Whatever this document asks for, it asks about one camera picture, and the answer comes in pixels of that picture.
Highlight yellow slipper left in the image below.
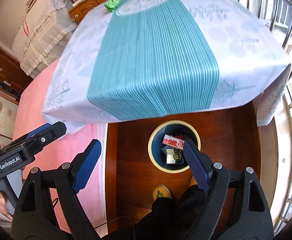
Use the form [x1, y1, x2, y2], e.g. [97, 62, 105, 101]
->
[152, 184, 172, 200]

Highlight tree print tablecloth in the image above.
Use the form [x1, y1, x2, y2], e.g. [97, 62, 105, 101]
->
[41, 0, 290, 133]

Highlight person black trouser legs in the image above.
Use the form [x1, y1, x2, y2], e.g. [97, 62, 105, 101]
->
[103, 184, 207, 239]

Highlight round trash bin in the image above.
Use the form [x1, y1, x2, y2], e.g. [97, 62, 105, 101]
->
[148, 120, 201, 173]

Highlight red white carton box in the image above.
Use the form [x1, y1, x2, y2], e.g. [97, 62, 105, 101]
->
[162, 134, 184, 150]

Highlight lace covered furniture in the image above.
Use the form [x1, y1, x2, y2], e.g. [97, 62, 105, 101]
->
[13, 0, 78, 78]

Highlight dark wooden cabinet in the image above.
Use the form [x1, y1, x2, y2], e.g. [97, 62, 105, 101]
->
[0, 48, 33, 102]

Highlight pink bedspread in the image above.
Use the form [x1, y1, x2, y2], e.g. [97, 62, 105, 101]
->
[13, 61, 108, 237]

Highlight green paper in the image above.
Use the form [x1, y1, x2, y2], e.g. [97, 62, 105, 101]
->
[104, 0, 120, 12]

